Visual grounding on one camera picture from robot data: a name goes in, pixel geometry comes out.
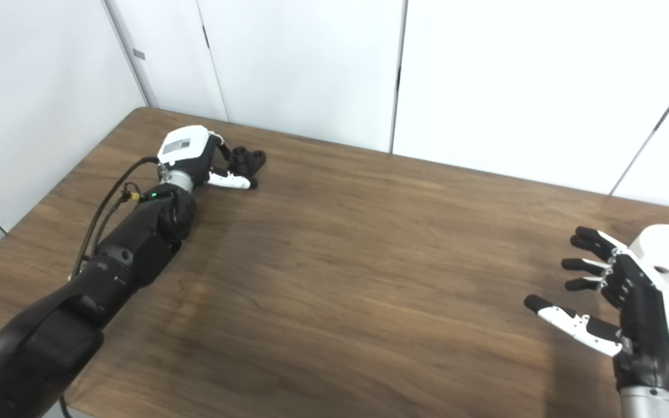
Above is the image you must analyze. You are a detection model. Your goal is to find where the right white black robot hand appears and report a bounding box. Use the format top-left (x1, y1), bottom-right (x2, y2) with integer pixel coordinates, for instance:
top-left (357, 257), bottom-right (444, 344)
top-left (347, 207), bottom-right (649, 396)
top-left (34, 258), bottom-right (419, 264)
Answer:
top-left (524, 226), bottom-right (669, 398)

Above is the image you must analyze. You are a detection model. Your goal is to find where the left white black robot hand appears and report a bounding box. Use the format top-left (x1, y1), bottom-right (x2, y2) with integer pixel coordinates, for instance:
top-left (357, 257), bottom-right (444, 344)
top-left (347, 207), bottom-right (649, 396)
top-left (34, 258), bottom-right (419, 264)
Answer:
top-left (157, 125), bottom-right (258, 191)

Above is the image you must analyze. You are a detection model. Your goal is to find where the black flanged holder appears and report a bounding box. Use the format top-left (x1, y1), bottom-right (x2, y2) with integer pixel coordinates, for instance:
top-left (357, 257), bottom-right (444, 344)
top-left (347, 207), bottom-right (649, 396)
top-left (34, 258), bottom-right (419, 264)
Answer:
top-left (227, 146), bottom-right (267, 178)

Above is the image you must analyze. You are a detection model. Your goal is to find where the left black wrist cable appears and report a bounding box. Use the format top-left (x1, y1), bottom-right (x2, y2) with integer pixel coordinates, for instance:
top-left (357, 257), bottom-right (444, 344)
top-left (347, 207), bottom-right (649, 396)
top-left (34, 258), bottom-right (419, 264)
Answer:
top-left (70, 156), bottom-right (161, 280)

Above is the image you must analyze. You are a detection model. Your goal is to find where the left arm yellow plug wire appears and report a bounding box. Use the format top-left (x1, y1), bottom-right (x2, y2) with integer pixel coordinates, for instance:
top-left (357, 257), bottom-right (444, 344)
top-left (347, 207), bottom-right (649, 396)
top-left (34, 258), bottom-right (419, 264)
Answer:
top-left (117, 183), bottom-right (155, 204)

